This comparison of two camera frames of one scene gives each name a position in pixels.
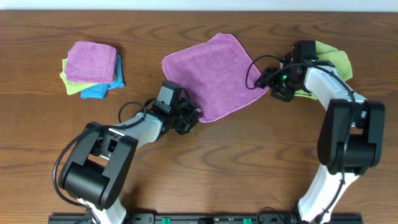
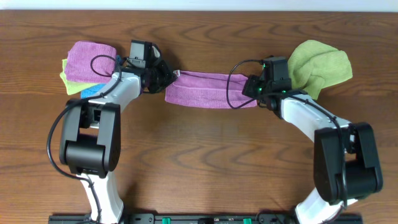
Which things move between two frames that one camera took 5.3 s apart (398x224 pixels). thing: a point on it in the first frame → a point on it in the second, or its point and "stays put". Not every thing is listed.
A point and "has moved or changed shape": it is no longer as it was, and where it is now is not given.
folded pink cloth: (91, 61) stays put
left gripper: (189, 117) → (166, 76)
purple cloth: (216, 74) has moved or changed shape
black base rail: (206, 218) stays put
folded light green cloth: (72, 86) stays put
